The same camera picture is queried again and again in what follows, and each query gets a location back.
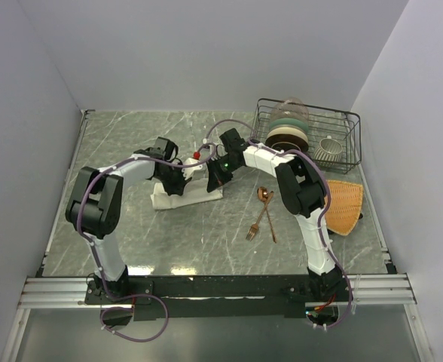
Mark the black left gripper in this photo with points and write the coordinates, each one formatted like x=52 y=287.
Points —
x=178 y=188

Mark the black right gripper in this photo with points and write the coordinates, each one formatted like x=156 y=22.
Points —
x=216 y=178

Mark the white cloth napkin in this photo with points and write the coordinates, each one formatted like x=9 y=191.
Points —
x=195 y=192

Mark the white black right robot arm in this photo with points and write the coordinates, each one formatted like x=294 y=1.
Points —
x=305 y=194

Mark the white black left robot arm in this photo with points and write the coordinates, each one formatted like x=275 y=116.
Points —
x=94 y=206

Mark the rose gold spoon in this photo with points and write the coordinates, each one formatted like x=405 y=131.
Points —
x=268 y=215

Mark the rose gold fork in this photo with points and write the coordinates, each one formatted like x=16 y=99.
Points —
x=253 y=230

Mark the dark brown glossy bowl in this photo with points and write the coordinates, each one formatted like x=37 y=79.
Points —
x=285 y=142

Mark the cream white plate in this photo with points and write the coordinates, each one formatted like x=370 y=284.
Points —
x=288 y=130

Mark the teal green plate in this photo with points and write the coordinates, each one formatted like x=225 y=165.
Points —
x=289 y=122

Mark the grey ribbed cup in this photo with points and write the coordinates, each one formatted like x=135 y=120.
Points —
x=328 y=152

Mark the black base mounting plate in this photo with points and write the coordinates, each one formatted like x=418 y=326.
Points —
x=149 y=298

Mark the woven bamboo tray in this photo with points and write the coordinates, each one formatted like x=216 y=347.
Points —
x=345 y=207

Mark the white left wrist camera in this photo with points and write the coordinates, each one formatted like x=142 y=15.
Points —
x=194 y=168

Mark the dark wire dish rack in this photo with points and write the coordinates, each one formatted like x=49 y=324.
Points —
x=341 y=126

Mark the aluminium frame rail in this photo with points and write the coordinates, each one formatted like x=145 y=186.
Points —
x=82 y=292

